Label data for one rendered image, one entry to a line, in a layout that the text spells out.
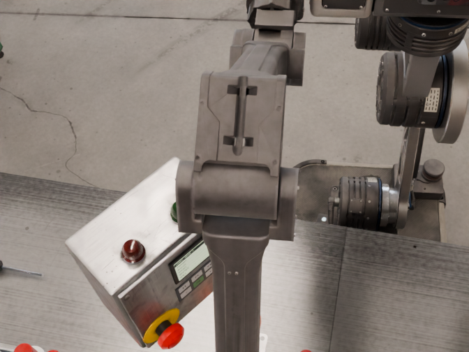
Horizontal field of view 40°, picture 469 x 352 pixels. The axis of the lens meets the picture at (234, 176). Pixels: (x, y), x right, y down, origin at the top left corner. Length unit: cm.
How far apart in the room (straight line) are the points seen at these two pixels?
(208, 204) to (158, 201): 20
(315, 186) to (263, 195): 165
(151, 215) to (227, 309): 16
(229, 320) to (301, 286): 73
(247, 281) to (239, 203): 10
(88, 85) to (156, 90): 30
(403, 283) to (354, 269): 11
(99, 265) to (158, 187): 11
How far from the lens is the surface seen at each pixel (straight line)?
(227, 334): 70
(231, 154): 56
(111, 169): 262
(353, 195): 200
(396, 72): 125
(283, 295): 139
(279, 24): 92
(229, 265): 62
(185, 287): 82
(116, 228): 76
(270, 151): 56
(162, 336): 84
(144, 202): 76
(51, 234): 154
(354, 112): 270
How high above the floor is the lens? 212
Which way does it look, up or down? 58 degrees down
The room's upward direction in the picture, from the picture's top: 7 degrees counter-clockwise
